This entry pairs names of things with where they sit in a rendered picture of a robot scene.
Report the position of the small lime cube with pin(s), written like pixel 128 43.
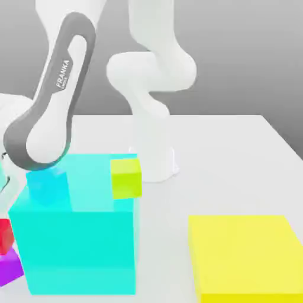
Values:
pixel 126 182

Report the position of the small purple cube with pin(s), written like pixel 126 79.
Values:
pixel 9 267

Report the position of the large yellow box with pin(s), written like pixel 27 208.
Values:
pixel 246 255

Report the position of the large cyan box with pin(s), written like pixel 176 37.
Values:
pixel 78 248

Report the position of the small blue cube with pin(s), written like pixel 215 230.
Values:
pixel 48 189

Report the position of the small red cube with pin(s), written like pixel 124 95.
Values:
pixel 5 236

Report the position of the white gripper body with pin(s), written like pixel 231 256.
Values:
pixel 14 187

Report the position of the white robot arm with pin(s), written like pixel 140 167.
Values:
pixel 151 71

